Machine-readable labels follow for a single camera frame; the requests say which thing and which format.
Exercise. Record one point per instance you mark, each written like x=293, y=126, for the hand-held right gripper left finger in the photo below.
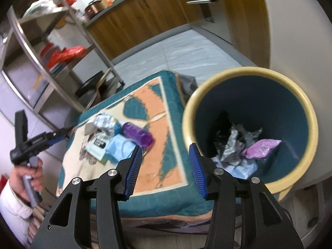
x=133, y=171

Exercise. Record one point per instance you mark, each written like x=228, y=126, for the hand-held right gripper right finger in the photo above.
x=197, y=171

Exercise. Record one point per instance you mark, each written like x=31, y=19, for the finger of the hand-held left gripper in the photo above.
x=64, y=130
x=59, y=139

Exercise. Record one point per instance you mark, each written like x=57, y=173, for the blue face mask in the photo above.
x=116, y=147

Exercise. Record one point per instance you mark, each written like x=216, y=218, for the pale green packet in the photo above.
x=96, y=149

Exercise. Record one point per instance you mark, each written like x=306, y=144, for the purple plastic bottle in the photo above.
x=137, y=134

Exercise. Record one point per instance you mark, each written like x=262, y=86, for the silver printed wrapper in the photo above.
x=233, y=142
x=106, y=123

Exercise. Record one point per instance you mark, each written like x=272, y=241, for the blue printed wrapper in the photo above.
x=241, y=170

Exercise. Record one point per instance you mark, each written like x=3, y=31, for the black plastic bag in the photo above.
x=220, y=129

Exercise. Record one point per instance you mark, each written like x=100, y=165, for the pink snack packet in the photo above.
x=262, y=147

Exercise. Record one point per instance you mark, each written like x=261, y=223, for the blue bin with yellow rim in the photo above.
x=285, y=103

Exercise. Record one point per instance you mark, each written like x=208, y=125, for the person's left forearm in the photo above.
x=13, y=210

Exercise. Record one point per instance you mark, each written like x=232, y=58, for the person's left hand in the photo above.
x=18, y=179

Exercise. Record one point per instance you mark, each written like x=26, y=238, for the grey pan lid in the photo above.
x=103, y=98

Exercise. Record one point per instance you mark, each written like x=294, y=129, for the black tray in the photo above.
x=88, y=85

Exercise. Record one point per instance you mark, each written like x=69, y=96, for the teal printed cushion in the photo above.
x=160, y=124

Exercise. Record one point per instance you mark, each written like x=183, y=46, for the wooden board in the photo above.
x=103, y=77

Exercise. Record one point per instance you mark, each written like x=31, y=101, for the red plastic bag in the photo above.
x=70, y=53

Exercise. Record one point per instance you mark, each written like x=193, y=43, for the dark jar with red lid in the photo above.
x=46, y=51

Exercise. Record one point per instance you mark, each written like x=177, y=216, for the stainless steel shelf rack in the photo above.
x=104, y=57

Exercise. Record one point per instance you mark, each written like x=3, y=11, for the dark rice cooker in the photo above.
x=93, y=9

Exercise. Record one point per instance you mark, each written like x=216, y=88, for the clear plastic bag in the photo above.
x=41, y=5

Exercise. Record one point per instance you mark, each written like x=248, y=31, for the wooden kitchen cabinet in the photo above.
x=134, y=23

